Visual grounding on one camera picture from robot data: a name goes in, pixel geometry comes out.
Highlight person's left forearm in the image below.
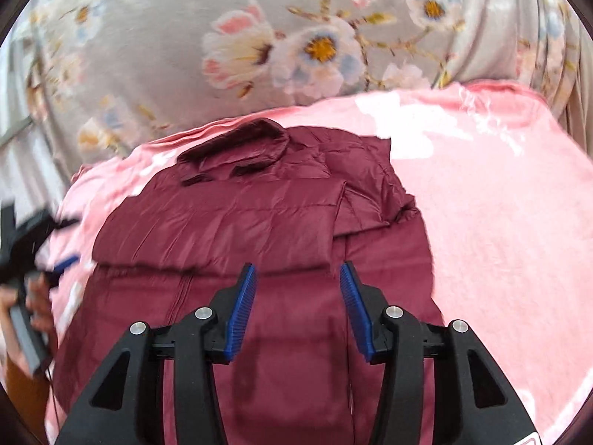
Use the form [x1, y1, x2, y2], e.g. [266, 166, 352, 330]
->
[0, 355, 53, 443]

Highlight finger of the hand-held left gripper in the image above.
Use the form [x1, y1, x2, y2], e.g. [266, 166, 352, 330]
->
[46, 255, 80, 286]

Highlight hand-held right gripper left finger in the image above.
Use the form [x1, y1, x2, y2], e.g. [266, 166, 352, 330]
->
[54, 262, 258, 445]

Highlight maroon puffer jacket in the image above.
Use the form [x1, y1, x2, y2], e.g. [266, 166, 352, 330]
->
[46, 118, 445, 445]

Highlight person's left hand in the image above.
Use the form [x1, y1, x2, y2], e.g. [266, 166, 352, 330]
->
[0, 273, 55, 334]

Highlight grey floral sheet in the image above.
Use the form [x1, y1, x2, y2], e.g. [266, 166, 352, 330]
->
[9, 0, 589, 172]

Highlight pink patterned blanket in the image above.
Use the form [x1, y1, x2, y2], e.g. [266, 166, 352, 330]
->
[44, 81, 593, 445]

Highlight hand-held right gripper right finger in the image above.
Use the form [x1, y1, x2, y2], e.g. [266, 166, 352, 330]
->
[339, 261, 540, 445]

